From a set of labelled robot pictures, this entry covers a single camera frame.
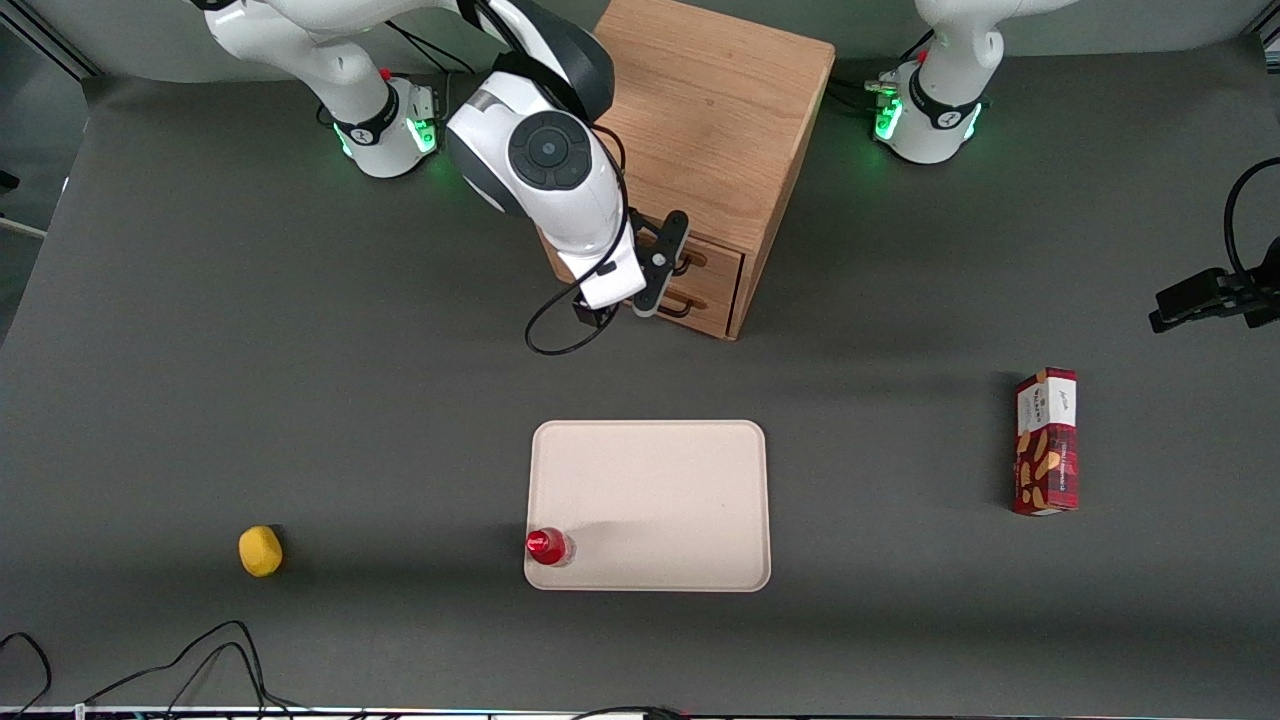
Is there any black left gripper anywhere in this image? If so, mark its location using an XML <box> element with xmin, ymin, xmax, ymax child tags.
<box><xmin>1148</xmin><ymin>235</ymin><xmax>1280</xmax><ymax>334</ymax></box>

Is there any wooden drawer cabinet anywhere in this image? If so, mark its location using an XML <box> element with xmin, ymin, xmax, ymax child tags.
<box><xmin>538</xmin><ymin>0</ymin><xmax>837</xmax><ymax>342</ymax></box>

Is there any beige plastic tray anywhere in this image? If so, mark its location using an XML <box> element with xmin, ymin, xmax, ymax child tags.
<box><xmin>524</xmin><ymin>419</ymin><xmax>773</xmax><ymax>593</ymax></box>

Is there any red cookie box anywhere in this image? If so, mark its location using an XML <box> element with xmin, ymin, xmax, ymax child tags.
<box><xmin>1010</xmin><ymin>367</ymin><xmax>1080</xmax><ymax>517</ymax></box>

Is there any red cola bottle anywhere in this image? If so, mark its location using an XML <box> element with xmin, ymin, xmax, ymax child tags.
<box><xmin>526</xmin><ymin>527</ymin><xmax>573</xmax><ymax>568</ymax></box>

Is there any yellow lemon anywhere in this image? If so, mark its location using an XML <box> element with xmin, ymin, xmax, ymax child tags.
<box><xmin>238</xmin><ymin>525</ymin><xmax>284</xmax><ymax>579</ymax></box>

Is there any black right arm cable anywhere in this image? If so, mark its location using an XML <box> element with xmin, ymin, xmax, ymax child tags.
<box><xmin>525</xmin><ymin>125</ymin><xmax>638</xmax><ymax>358</ymax></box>

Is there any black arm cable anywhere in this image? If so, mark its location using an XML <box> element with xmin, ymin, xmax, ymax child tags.
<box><xmin>1225</xmin><ymin>158</ymin><xmax>1280</xmax><ymax>276</ymax></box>
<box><xmin>525</xmin><ymin>125</ymin><xmax>638</xmax><ymax>358</ymax></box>

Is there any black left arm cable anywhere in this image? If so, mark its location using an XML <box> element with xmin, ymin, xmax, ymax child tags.
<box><xmin>1225</xmin><ymin>158</ymin><xmax>1280</xmax><ymax>276</ymax></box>

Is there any black right base cable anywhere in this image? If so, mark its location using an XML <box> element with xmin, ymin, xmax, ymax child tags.
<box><xmin>383</xmin><ymin>22</ymin><xmax>481</xmax><ymax>126</ymax></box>

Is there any black base cable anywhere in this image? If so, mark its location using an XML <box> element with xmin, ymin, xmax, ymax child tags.
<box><xmin>383</xmin><ymin>22</ymin><xmax>481</xmax><ymax>126</ymax></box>
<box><xmin>828</xmin><ymin>30</ymin><xmax>936</xmax><ymax>113</ymax></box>

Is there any black left base cable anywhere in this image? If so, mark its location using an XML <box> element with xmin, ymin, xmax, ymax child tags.
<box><xmin>828</xmin><ymin>30</ymin><xmax>936</xmax><ymax>113</ymax></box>

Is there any black floor cable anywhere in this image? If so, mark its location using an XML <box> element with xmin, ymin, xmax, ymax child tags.
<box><xmin>85</xmin><ymin>620</ymin><xmax>276</xmax><ymax>713</ymax></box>
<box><xmin>160</xmin><ymin>640</ymin><xmax>301</xmax><ymax>717</ymax></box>
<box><xmin>0</xmin><ymin>632</ymin><xmax>53</xmax><ymax>716</ymax></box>

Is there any aluminium frame rail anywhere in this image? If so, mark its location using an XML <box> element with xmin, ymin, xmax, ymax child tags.
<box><xmin>0</xmin><ymin>0</ymin><xmax>101</xmax><ymax>81</ymax></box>

